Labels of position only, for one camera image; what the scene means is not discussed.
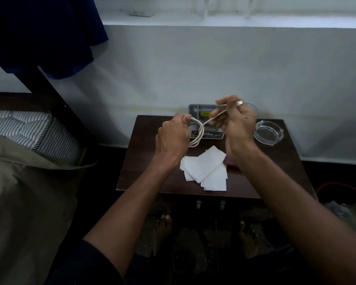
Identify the person's right hand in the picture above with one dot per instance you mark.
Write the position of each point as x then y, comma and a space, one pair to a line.
240, 127

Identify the person's left hand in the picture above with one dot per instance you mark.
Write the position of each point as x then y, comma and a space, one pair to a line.
172, 139

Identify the person's left fingers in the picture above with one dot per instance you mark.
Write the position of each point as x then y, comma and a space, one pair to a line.
186, 119

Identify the person's right thumb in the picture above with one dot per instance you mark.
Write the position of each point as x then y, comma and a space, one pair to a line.
218, 119

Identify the person's left forearm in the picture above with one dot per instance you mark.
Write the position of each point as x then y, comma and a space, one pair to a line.
136, 204

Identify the person's right forearm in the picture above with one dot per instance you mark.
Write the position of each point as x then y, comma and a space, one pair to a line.
296, 216

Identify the grey plastic tray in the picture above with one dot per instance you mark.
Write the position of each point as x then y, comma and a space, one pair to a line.
195, 111

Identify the white paper sheet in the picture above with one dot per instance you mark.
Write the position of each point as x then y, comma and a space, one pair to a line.
187, 172
206, 163
216, 181

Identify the clear glass ashtray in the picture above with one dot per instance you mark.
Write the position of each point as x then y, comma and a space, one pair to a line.
268, 132

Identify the dark wooden side table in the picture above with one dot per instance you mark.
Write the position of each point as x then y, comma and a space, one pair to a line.
148, 163

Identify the person's left foot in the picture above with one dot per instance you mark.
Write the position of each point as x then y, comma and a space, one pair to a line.
162, 231

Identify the person's foot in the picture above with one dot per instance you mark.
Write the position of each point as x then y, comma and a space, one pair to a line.
162, 231
249, 238

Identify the person's right foot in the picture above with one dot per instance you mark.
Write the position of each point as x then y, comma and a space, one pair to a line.
249, 238

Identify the striped mattress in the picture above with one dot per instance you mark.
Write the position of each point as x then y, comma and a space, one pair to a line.
32, 130

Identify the crumpled plastic bag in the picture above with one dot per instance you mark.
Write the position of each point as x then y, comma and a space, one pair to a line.
348, 215

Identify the dark blue hanging cloth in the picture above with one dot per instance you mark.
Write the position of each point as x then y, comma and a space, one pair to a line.
44, 29

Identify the dark blue sleeve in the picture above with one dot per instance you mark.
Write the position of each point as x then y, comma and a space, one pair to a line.
86, 265

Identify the beige bedsheet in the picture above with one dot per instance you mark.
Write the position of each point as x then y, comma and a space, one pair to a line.
23, 210

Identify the dark wooden bed frame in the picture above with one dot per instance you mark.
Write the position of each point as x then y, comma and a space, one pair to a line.
44, 94

